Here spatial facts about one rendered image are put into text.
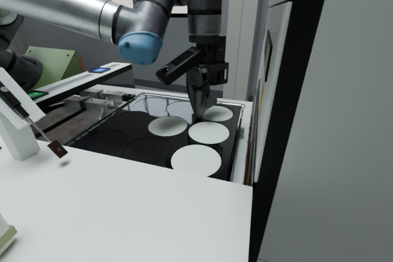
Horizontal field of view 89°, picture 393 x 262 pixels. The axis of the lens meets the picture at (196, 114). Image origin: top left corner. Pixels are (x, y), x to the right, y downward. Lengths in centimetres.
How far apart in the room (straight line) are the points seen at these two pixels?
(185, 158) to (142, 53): 22
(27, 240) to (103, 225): 7
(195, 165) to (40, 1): 39
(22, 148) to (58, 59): 65
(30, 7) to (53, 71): 52
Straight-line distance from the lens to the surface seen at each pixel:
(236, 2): 244
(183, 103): 64
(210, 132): 49
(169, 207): 25
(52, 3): 46
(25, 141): 39
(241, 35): 244
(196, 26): 46
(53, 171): 35
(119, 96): 73
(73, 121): 67
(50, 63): 102
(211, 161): 41
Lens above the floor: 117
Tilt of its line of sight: 28 degrees down
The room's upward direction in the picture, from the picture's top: straight up
